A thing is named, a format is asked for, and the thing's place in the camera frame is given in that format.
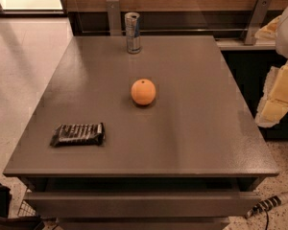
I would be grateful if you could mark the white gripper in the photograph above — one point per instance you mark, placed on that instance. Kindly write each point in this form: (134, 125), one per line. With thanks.
(287, 35)

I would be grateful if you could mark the black rxbar chocolate wrapper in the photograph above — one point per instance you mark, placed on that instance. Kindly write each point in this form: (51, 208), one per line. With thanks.
(78, 135)

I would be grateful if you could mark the silver blue redbull can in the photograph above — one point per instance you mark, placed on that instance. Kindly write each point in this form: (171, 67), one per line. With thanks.
(132, 32)

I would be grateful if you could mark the orange fruit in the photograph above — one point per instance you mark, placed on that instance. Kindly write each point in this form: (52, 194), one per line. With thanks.
(143, 92)

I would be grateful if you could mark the grey cabinet drawer front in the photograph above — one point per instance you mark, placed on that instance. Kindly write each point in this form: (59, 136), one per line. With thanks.
(142, 205)

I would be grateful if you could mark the dark object on floor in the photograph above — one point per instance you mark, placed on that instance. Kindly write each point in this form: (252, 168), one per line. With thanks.
(20, 223)

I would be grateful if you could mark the right metal bracket post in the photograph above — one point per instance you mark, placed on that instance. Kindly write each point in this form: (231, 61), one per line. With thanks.
(258, 15)

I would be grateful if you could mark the metal bracket post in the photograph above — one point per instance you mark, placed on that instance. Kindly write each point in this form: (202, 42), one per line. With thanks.
(114, 17)
(258, 15)

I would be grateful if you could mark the left metal bracket post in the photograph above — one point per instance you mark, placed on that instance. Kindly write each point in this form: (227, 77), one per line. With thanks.
(114, 17)

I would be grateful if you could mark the wire basket on floor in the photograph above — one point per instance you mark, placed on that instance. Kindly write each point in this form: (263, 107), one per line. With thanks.
(26, 210)

